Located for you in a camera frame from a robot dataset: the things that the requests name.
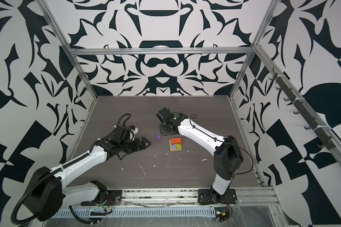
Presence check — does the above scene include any natural wood block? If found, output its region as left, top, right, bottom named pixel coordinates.
left=169, top=140, right=181, bottom=151

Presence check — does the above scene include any orange wood block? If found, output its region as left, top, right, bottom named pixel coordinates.
left=170, top=138, right=181, bottom=146

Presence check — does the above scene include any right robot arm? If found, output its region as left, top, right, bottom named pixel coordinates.
left=156, top=107, right=244, bottom=197

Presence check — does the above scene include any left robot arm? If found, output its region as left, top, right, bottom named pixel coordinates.
left=18, top=125, right=151, bottom=221

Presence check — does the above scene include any green circuit board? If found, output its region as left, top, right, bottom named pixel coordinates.
left=215, top=207, right=233, bottom=222

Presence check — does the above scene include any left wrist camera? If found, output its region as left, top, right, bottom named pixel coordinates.
left=130, top=125, right=138, bottom=140

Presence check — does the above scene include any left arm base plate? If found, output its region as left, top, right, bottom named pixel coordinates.
left=81, top=190, right=123, bottom=206

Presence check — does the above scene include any black corrugated cable conduit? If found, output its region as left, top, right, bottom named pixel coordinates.
left=10, top=113, right=131, bottom=225

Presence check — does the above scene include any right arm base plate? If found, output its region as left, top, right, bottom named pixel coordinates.
left=198, top=188, right=238, bottom=205

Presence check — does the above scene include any aluminium frame crossbar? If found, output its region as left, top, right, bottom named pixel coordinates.
left=69, top=47, right=252, bottom=56

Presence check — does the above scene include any white slotted cable duct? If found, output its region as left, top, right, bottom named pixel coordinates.
left=45, top=207, right=217, bottom=218

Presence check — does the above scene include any aluminium front rail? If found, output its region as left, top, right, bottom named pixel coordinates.
left=36, top=186, right=280, bottom=209

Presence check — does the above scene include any wall hook rack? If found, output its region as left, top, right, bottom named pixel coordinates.
left=271, top=69, right=336, bottom=150

